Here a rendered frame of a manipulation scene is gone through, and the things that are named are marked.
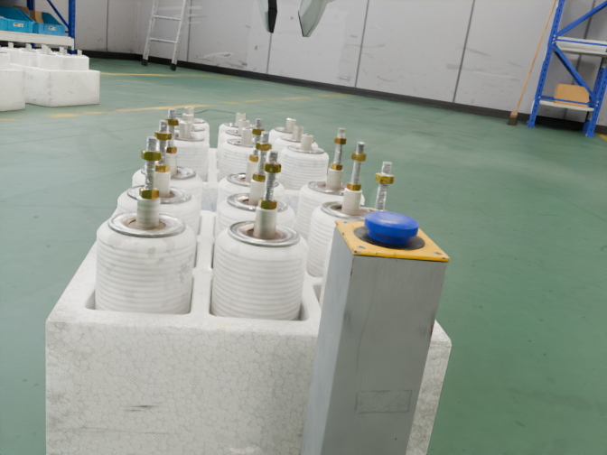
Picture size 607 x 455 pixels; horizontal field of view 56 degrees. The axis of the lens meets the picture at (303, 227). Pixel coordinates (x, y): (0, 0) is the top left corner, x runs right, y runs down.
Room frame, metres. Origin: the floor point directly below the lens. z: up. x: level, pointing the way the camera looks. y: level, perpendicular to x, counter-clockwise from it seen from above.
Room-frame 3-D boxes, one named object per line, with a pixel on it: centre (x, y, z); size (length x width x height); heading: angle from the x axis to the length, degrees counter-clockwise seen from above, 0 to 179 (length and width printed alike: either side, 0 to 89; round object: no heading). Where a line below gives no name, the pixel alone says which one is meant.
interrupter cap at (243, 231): (0.56, 0.04, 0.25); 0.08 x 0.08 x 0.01
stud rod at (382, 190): (0.58, -0.08, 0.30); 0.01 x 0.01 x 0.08
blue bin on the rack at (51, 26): (5.95, 2.96, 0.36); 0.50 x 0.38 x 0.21; 71
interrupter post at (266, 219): (0.56, 0.04, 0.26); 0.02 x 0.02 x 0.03
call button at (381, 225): (0.41, -0.06, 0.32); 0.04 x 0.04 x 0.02
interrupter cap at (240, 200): (0.68, 0.06, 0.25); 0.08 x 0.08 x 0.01
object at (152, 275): (0.54, 0.16, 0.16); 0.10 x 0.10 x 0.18
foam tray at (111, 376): (0.68, 0.06, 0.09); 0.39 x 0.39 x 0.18; 10
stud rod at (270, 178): (0.56, 0.04, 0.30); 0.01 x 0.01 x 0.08
